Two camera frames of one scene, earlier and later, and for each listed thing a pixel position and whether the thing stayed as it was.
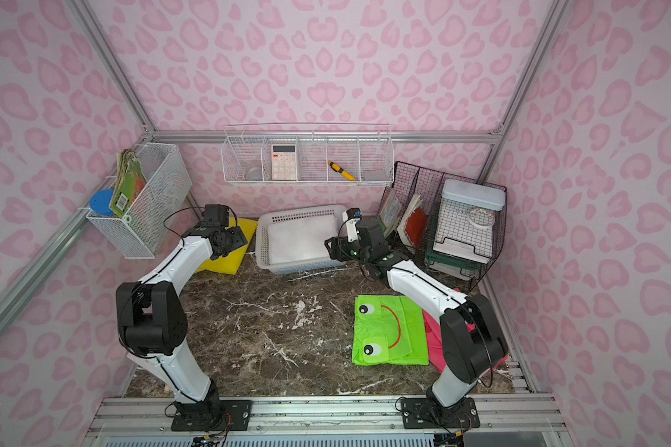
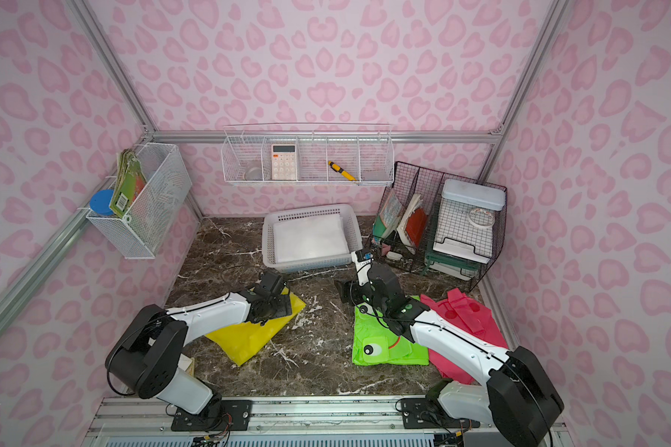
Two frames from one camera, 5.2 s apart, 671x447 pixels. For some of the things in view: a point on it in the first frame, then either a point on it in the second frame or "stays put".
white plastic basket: [293, 240] stays put
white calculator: [283, 161] stays put
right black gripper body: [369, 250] to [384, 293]
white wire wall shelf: [336, 154] stays put
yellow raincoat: [228, 264] to [241, 340]
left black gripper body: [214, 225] to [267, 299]
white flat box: [454, 234] stays put
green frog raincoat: [389, 330] stays put
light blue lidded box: [478, 194] stays put
